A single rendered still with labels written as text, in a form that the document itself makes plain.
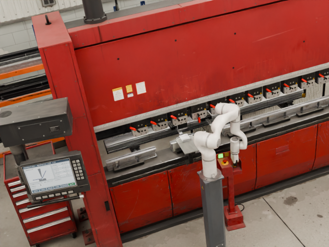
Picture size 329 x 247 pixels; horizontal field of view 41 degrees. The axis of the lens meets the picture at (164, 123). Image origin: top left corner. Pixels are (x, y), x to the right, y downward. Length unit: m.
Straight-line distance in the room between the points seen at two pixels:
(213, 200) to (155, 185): 0.72
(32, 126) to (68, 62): 0.58
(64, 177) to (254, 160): 2.13
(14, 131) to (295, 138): 2.90
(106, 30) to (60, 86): 0.58
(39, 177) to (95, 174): 0.70
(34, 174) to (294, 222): 2.72
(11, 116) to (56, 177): 0.57
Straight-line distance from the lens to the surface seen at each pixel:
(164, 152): 4.35
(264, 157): 4.73
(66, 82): 3.49
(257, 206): 4.96
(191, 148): 4.14
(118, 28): 3.61
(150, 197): 4.43
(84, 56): 3.65
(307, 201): 5.07
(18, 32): 8.05
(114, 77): 3.77
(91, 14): 3.64
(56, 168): 3.37
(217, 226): 4.14
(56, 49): 3.38
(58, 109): 3.20
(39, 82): 5.74
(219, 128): 3.64
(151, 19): 3.67
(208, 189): 3.80
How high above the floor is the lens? 3.42
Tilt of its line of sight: 32 degrees down
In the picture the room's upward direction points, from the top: 8 degrees counter-clockwise
